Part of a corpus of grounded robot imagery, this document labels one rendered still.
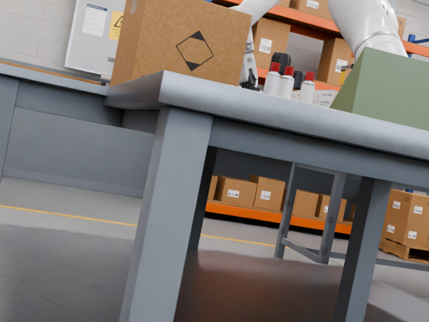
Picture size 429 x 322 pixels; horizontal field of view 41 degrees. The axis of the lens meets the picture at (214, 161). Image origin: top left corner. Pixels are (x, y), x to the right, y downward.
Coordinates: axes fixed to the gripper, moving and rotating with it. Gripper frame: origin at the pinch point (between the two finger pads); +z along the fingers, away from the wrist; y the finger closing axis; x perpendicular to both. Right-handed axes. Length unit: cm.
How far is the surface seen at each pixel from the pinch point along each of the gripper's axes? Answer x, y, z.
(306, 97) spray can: -22.2, -1.9, 3.5
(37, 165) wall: 61, 440, 60
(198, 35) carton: 31, -45, -20
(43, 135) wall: 50, 440, 30
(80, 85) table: 66, -65, -11
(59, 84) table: 70, -65, -12
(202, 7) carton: 29, -45, -27
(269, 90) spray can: -7.8, -2.0, -1.1
